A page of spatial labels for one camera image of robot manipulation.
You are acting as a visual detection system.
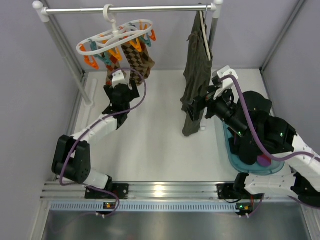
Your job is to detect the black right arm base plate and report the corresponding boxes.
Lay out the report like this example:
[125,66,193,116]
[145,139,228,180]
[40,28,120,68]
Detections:
[216,183,246,202]

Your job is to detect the white slotted cable duct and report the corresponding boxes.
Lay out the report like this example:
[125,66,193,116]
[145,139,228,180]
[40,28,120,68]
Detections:
[50,201,252,213]

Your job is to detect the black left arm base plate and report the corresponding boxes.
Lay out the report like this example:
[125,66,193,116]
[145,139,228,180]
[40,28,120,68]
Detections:
[84,183,129,200]

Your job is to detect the orange brown argyle sock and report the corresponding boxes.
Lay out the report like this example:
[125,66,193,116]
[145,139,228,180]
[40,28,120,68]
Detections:
[105,52,120,84]

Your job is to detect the teal plastic basket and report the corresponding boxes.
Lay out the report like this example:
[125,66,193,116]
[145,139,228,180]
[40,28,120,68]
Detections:
[222,123,285,176]

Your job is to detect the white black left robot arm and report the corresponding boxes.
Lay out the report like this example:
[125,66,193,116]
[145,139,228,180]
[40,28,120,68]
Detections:
[51,81,140,192]

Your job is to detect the olive green hanging garment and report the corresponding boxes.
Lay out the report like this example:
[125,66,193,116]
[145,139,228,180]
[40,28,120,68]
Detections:
[180,10,214,138]

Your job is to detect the aluminium mounting rail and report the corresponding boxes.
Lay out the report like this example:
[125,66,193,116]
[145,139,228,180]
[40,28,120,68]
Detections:
[39,181,313,201]

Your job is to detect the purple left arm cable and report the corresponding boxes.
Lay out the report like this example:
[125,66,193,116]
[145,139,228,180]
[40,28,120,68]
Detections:
[59,67,148,216]

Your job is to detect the brown beige checked sock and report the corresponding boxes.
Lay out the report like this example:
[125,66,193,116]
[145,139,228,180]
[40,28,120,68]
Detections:
[139,43,155,79]
[121,43,146,80]

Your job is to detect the red purple striped sock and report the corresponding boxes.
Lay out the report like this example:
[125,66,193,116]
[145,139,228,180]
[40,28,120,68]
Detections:
[257,154,272,168]

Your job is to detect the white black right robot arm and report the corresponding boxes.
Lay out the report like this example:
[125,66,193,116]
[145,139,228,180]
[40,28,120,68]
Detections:
[184,86,320,208]

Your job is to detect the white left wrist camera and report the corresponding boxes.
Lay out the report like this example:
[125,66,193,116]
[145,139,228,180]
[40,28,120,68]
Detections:
[111,69,129,88]

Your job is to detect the white garment hanger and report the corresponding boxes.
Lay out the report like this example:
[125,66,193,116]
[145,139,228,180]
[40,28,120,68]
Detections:
[199,11,212,61]

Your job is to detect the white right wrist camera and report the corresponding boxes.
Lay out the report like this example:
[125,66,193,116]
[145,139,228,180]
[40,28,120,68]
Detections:
[212,65,239,100]

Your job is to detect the black sock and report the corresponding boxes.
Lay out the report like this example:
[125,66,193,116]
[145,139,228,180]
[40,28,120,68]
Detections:
[228,136,263,166]

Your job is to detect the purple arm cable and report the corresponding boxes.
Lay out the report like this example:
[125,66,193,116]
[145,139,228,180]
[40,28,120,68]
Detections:
[59,67,148,216]
[217,76,320,208]

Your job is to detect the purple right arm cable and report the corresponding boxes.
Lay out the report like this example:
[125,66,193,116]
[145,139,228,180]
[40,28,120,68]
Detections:
[217,76,320,208]

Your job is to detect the white clip sock hanger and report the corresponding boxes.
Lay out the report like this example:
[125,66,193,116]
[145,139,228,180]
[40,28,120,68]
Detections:
[76,4,156,70]

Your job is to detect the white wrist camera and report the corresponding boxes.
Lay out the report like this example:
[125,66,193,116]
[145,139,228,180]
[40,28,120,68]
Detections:
[111,69,129,88]
[212,65,239,100]

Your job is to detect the white metal clothes rack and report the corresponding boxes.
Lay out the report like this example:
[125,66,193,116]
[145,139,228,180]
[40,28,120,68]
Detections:
[32,0,224,103]

